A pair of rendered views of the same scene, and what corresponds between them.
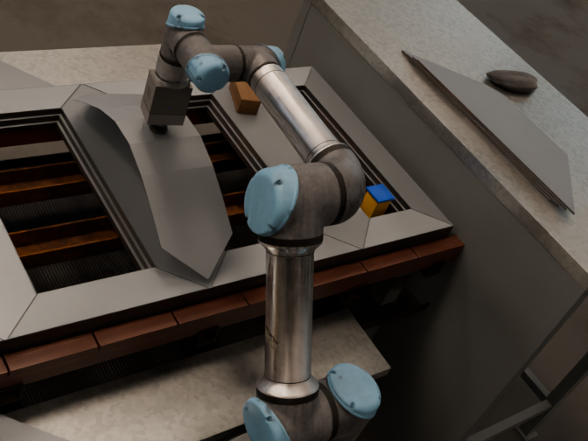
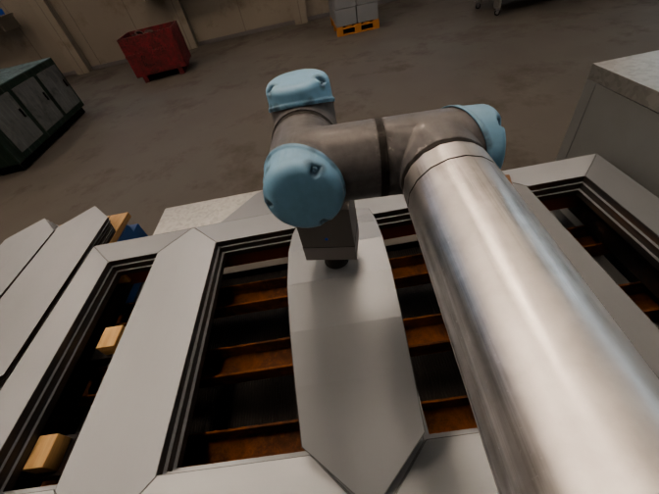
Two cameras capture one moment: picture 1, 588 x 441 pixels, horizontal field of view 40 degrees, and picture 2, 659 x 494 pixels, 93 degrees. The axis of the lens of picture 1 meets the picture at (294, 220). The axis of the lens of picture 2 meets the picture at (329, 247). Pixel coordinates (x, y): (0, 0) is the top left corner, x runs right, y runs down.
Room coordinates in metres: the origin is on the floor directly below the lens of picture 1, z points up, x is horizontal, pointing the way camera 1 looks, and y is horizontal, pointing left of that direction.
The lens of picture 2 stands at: (1.22, 0.06, 1.45)
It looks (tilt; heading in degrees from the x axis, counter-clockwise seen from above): 45 degrees down; 54
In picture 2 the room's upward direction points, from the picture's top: 13 degrees counter-clockwise
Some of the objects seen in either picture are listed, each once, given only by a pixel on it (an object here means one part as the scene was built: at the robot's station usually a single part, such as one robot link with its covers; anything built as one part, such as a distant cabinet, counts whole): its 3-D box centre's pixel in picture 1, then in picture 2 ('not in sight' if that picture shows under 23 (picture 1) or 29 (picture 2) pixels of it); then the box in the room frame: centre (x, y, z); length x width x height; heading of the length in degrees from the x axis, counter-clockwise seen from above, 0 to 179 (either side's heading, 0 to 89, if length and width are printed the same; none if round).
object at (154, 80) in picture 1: (166, 92); (329, 216); (1.46, 0.37, 1.13); 0.10 x 0.09 x 0.16; 37
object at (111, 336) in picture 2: not in sight; (114, 339); (1.03, 0.83, 0.79); 0.06 x 0.05 x 0.04; 49
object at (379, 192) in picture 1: (379, 195); not in sight; (1.78, -0.18, 0.88); 0.06 x 0.06 x 0.02; 49
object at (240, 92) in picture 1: (244, 94); not in sight; (1.94, 0.27, 0.89); 0.12 x 0.06 x 0.05; 31
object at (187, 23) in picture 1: (183, 35); (306, 125); (1.45, 0.37, 1.28); 0.09 x 0.08 x 0.11; 45
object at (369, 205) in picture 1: (366, 220); not in sight; (1.78, -0.18, 0.78); 0.05 x 0.05 x 0.19; 49
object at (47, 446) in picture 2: not in sight; (46, 453); (0.84, 0.67, 0.79); 0.06 x 0.05 x 0.04; 49
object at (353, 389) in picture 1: (342, 402); not in sight; (1.02, -0.23, 0.93); 0.13 x 0.12 x 0.14; 135
